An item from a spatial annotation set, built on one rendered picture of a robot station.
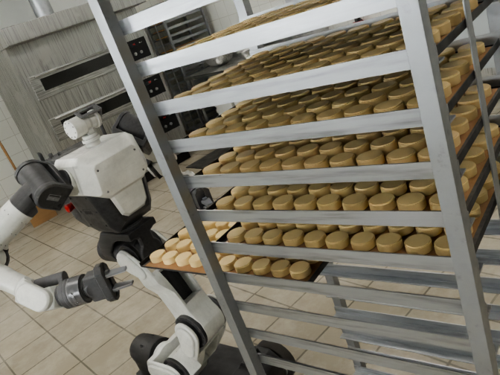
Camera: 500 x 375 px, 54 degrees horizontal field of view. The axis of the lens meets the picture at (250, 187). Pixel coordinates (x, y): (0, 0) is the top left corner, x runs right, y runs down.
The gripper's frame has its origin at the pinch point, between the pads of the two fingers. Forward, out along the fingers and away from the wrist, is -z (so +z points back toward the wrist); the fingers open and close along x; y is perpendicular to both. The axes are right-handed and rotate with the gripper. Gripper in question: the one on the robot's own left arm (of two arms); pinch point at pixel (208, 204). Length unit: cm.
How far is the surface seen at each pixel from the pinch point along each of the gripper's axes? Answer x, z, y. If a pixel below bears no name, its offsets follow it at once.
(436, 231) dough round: 10, -91, 21
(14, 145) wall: -6, 467, -96
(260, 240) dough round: 9, -59, -3
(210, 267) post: 5, -53, -16
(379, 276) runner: -28, -46, 32
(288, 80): 46, -83, 5
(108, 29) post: 64, -53, -16
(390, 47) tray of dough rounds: 46, -91, 20
